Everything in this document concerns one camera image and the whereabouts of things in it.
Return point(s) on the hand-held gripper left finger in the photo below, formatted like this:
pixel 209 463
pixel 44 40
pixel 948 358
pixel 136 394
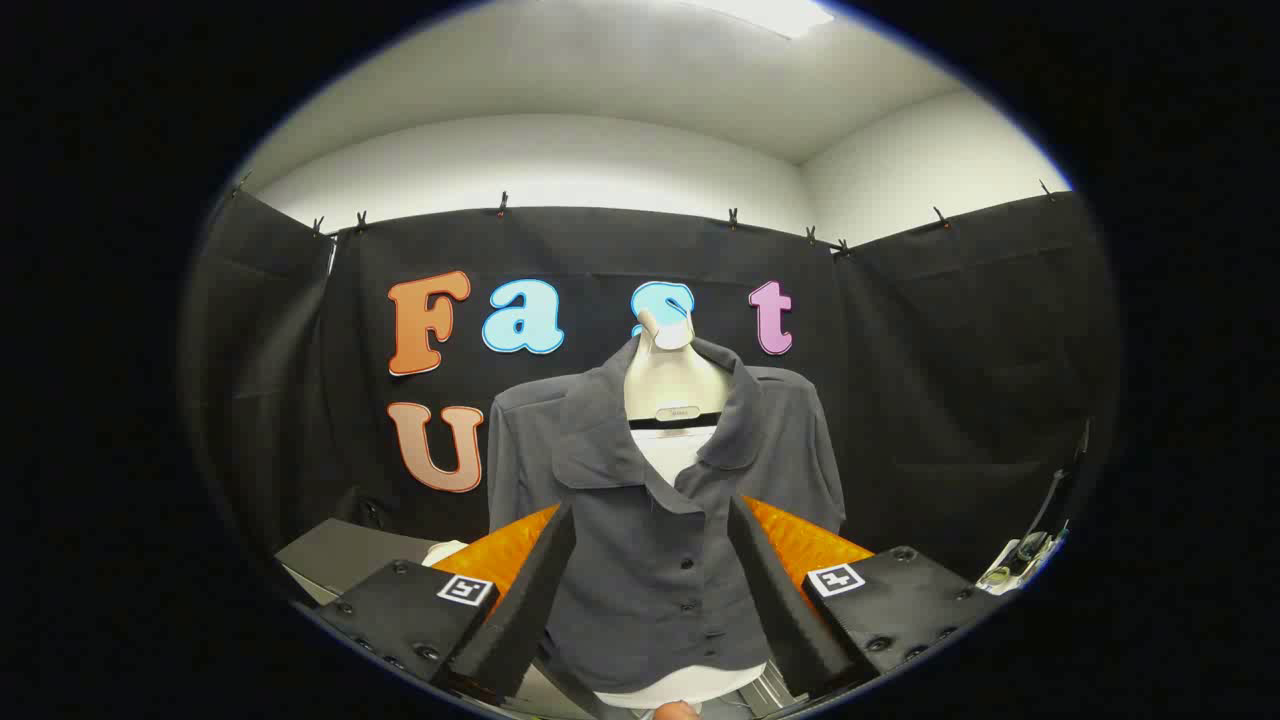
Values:
pixel 525 610

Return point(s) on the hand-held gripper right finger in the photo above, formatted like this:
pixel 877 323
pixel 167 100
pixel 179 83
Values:
pixel 785 610

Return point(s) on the grey metal stand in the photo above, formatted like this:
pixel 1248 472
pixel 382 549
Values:
pixel 765 690

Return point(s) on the white printed sheet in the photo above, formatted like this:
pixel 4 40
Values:
pixel 1015 565

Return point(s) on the grey cabinet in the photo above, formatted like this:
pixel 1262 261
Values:
pixel 345 555

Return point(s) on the black backdrop cloth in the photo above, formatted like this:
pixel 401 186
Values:
pixel 900 400

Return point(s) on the row of black cloth clips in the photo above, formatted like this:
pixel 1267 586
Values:
pixel 502 203

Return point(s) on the grey button-up shirt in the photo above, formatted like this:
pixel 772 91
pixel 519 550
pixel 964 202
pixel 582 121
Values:
pixel 640 570

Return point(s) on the cream mannequin torso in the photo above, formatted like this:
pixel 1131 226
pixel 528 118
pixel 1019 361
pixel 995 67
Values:
pixel 672 385

